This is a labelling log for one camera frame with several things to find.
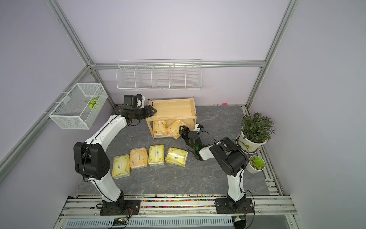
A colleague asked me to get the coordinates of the orange tissue pack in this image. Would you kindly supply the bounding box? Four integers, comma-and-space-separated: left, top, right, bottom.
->
153, 120, 167, 137
167, 120, 187, 139
130, 148, 148, 170

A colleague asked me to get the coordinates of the light wooden two-tier shelf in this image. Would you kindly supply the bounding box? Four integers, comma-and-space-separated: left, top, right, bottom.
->
146, 97, 197, 139

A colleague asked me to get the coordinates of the green tissue pack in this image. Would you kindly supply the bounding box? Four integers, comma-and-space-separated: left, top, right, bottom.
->
165, 148, 188, 167
148, 145, 165, 166
112, 155, 131, 179

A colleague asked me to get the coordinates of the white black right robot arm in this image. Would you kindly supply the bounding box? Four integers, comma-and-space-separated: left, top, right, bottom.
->
179, 126, 249, 208

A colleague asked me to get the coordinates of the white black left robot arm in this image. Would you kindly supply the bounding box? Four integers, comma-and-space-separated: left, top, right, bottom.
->
73, 94, 157, 208

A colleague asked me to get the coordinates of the green toy in basket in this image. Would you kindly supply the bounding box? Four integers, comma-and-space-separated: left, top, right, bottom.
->
85, 96, 101, 110

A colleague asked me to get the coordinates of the white mesh side basket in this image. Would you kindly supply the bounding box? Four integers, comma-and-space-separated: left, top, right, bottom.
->
49, 83, 108, 130

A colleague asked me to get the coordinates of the large potted green plant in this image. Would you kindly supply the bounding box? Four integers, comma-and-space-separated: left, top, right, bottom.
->
237, 113, 275, 154

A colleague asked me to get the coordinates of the small potted green plant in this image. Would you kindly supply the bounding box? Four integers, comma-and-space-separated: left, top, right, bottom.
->
246, 156, 266, 174

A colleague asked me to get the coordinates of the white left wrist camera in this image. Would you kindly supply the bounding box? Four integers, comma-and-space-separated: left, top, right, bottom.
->
136, 94, 144, 109

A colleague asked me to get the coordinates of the white wire wall rack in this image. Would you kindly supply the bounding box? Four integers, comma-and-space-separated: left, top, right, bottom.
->
116, 59, 203, 91

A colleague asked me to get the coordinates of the aluminium frame corner post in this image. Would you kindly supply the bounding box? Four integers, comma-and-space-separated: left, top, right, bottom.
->
46, 1, 115, 109

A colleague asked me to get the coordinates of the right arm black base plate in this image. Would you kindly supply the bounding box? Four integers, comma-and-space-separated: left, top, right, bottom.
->
213, 195, 255, 214

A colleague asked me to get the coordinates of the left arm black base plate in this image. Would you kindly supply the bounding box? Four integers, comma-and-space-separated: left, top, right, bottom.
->
100, 199, 141, 216

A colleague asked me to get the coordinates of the aluminium front rail frame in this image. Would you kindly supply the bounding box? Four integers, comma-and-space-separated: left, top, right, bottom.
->
55, 194, 303, 229

